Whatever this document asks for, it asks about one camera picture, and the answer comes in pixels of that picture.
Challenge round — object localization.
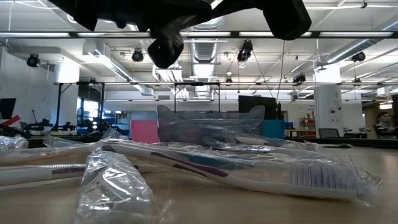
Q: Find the purple bristled wrapped toothbrush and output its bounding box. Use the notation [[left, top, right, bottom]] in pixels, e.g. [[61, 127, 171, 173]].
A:
[[101, 141, 384, 207]]

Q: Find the person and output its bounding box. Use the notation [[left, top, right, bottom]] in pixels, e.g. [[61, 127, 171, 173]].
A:
[[374, 111, 398, 140]]

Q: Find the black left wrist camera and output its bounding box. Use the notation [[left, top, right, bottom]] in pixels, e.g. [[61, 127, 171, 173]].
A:
[[147, 29, 185, 69]]

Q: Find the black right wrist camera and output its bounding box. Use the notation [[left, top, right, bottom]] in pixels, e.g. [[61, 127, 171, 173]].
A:
[[262, 0, 312, 41]]

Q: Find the teal handled wrapped toothbrush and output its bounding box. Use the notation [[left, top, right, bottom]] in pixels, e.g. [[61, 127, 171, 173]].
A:
[[149, 148, 280, 171]]

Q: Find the pink plastic bin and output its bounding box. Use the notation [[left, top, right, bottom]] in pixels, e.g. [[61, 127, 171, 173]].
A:
[[130, 119, 160, 144]]

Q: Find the black aluminium rig frame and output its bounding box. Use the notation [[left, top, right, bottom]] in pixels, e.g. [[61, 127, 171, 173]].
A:
[[0, 30, 398, 39]]

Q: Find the black display screen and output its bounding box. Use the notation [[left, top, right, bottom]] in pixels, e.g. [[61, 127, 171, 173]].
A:
[[238, 95, 278, 121]]

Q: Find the green plastic lid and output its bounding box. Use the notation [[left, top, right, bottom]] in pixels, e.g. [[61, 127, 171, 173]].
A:
[[323, 142, 354, 149]]

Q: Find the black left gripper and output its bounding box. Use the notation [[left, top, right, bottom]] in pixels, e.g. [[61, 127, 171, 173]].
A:
[[48, 0, 214, 32]]

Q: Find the black panel with red edge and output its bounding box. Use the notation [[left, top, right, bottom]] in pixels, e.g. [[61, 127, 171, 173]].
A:
[[0, 97, 21, 128]]

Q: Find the clear plastic bin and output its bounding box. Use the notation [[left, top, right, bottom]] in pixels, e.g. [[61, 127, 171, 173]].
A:
[[156, 105, 266, 147]]

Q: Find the slanted silver air duct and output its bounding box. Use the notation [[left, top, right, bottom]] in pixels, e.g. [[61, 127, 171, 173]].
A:
[[325, 15, 398, 65]]

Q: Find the workbench with robot equipment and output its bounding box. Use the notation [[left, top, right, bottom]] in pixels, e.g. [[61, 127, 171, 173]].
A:
[[23, 114, 123, 133]]

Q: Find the red shelving unit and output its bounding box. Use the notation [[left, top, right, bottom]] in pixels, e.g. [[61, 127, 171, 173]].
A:
[[298, 117, 317, 138]]

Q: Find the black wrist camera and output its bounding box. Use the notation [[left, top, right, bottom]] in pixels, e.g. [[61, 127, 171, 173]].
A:
[[147, 29, 185, 69], [262, 0, 312, 41]]

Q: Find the thin hanging cable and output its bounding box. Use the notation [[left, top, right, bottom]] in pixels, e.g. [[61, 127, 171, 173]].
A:
[[275, 39, 286, 103]]

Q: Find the teal plastic bin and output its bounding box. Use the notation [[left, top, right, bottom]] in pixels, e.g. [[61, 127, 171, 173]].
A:
[[262, 119, 286, 139]]

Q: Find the white pillar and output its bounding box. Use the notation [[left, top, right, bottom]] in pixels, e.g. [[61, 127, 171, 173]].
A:
[[313, 67, 345, 138]]

